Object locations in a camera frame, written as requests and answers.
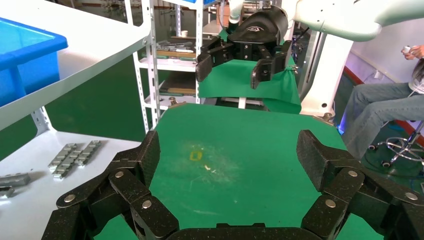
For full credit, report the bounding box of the white perforated rack post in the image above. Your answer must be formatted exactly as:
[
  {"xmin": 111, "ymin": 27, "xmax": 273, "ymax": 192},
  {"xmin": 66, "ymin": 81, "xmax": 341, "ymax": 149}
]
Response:
[
  {"xmin": 142, "ymin": 0, "xmax": 162, "ymax": 133},
  {"xmin": 30, "ymin": 106, "xmax": 55, "ymax": 136}
]

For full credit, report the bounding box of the stack of wooden boards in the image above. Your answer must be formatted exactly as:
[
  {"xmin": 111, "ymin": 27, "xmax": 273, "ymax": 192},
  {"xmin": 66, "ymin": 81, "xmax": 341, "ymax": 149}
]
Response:
[{"xmin": 158, "ymin": 71, "xmax": 197, "ymax": 98}]

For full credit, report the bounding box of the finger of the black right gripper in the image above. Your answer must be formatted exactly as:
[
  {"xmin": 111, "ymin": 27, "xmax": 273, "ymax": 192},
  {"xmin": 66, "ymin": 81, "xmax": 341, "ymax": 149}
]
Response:
[
  {"xmin": 195, "ymin": 35, "xmax": 244, "ymax": 83},
  {"xmin": 250, "ymin": 40, "xmax": 294, "ymax": 90}
]

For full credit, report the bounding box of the blue plastic bin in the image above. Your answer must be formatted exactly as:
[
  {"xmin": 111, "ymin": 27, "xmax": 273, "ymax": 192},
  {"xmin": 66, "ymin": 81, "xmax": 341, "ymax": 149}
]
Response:
[{"xmin": 0, "ymin": 17, "xmax": 69, "ymax": 108}]

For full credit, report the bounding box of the white metal storage rack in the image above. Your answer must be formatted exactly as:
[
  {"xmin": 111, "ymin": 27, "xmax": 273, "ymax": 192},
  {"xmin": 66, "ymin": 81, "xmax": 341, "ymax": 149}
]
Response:
[{"xmin": 124, "ymin": 0, "xmax": 205, "ymax": 133}]

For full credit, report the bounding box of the silver binder clip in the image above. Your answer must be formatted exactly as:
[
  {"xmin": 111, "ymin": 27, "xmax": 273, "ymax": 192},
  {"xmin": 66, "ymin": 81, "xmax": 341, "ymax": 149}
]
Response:
[
  {"xmin": 167, "ymin": 96, "xmax": 188, "ymax": 110},
  {"xmin": 317, "ymin": 112, "xmax": 335, "ymax": 125}
]

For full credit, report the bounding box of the green tablecloth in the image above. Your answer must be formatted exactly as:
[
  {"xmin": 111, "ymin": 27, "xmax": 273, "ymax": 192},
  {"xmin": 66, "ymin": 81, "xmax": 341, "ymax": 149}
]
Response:
[{"xmin": 94, "ymin": 103, "xmax": 385, "ymax": 240}]

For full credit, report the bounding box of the person's hand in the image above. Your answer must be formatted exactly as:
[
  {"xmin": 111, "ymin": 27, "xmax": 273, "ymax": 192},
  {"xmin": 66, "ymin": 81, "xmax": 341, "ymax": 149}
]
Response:
[{"xmin": 404, "ymin": 44, "xmax": 424, "ymax": 61}]

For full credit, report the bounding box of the pile of metal parts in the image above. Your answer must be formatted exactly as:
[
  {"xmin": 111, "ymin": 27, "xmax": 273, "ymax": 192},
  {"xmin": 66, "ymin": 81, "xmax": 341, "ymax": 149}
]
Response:
[{"xmin": 155, "ymin": 39, "xmax": 197, "ymax": 63}]

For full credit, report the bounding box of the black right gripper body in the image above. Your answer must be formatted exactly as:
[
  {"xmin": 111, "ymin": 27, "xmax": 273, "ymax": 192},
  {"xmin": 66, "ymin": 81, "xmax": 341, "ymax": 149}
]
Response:
[{"xmin": 228, "ymin": 6, "xmax": 290, "ymax": 63}]

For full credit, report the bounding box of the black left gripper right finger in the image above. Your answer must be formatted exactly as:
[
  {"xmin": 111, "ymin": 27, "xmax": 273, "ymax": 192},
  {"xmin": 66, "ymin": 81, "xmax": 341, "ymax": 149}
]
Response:
[{"xmin": 295, "ymin": 129, "xmax": 424, "ymax": 240}]

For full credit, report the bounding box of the rolling stool chrome base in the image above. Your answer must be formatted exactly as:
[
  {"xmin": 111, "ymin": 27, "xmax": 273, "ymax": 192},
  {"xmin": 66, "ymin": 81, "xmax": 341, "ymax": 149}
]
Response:
[{"xmin": 367, "ymin": 120, "xmax": 424, "ymax": 168}]

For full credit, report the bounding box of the white rack shelf board flat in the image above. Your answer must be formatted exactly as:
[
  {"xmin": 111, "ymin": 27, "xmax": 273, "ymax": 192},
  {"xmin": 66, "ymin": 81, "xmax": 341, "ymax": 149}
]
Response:
[{"xmin": 0, "ymin": 130, "xmax": 142, "ymax": 240}]

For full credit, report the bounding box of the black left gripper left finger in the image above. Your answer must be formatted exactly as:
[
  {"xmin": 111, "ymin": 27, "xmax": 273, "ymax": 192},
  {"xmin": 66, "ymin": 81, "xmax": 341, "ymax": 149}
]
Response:
[{"xmin": 41, "ymin": 130, "xmax": 180, "ymax": 240}]

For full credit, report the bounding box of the white robot torso column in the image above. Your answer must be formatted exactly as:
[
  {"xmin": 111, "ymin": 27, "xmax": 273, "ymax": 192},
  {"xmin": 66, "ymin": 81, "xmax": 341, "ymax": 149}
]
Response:
[{"xmin": 299, "ymin": 31, "xmax": 354, "ymax": 117}]

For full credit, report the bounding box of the green cloth on side table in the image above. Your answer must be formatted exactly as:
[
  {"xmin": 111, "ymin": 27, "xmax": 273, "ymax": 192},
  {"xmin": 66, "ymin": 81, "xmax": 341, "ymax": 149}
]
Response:
[{"xmin": 198, "ymin": 29, "xmax": 302, "ymax": 115}]

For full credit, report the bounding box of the seated person in jeans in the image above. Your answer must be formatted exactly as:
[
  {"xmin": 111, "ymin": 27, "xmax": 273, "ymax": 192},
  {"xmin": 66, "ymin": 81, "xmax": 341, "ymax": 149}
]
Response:
[{"xmin": 341, "ymin": 44, "xmax": 424, "ymax": 161}]

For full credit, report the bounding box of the small metal bracket strip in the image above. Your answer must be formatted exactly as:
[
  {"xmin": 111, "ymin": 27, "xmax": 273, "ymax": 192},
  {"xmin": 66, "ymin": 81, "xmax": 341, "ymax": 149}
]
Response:
[
  {"xmin": 47, "ymin": 143, "xmax": 78, "ymax": 173},
  {"xmin": 74, "ymin": 140, "xmax": 102, "ymax": 167},
  {"xmin": 0, "ymin": 172, "xmax": 31, "ymax": 188},
  {"xmin": 52, "ymin": 149, "xmax": 84, "ymax": 180}
]

